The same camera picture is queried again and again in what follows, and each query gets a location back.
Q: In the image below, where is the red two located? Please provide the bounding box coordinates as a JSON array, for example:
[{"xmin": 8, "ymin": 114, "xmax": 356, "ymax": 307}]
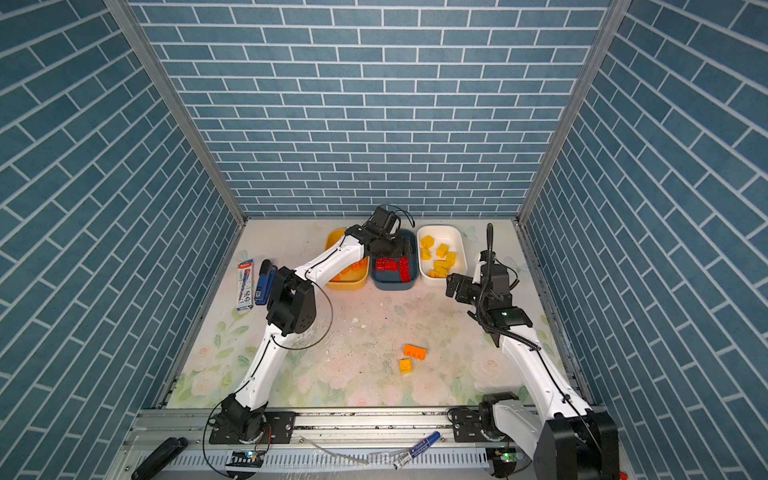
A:
[{"xmin": 375, "ymin": 257, "xmax": 411, "ymax": 283}]

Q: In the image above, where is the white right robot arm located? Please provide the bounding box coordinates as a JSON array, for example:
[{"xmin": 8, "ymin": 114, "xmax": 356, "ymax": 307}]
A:
[{"xmin": 446, "ymin": 249, "xmax": 620, "ymax": 479}]

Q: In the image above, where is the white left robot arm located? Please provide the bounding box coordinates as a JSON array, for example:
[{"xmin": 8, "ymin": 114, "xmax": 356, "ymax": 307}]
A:
[{"xmin": 204, "ymin": 206, "xmax": 401, "ymax": 445}]

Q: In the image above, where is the teal plastic bin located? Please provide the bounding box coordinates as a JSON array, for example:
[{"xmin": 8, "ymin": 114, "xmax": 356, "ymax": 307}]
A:
[{"xmin": 371, "ymin": 230, "xmax": 419, "ymax": 291}]

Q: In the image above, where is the yellow plastic bin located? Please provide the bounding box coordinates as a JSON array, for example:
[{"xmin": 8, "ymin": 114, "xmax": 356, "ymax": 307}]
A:
[{"xmin": 326, "ymin": 228, "xmax": 370, "ymax": 291}]

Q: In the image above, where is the white plastic bin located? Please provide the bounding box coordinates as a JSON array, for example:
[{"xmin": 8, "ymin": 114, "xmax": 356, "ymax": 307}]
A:
[{"xmin": 417, "ymin": 225, "xmax": 467, "ymax": 287}]

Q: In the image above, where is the orange two by four brick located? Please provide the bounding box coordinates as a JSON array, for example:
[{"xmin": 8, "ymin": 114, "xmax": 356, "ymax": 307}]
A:
[{"xmin": 403, "ymin": 344, "xmax": 427, "ymax": 361}]

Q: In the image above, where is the small yellow-orange square brick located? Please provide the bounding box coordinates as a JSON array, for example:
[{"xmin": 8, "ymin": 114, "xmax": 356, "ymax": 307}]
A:
[{"xmin": 398, "ymin": 358, "xmax": 413, "ymax": 374}]

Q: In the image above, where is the blue stapler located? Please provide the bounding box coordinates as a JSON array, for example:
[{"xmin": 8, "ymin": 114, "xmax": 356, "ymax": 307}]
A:
[{"xmin": 254, "ymin": 259, "xmax": 277, "ymax": 305}]

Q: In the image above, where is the marker pen package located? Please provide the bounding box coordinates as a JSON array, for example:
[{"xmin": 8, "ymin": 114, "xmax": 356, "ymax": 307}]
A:
[{"xmin": 236, "ymin": 259, "xmax": 254, "ymax": 312}]

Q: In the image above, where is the blue marker pen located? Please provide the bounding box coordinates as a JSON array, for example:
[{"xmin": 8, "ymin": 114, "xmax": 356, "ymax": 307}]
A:
[{"xmin": 393, "ymin": 431, "xmax": 442, "ymax": 470}]

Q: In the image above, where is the black stapler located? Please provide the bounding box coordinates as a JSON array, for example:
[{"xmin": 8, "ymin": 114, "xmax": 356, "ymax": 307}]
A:
[{"xmin": 131, "ymin": 437, "xmax": 188, "ymax": 480}]

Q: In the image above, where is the aluminium front rail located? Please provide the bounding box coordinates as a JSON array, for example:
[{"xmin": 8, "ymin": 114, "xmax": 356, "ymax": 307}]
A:
[{"xmin": 107, "ymin": 404, "xmax": 538, "ymax": 479}]

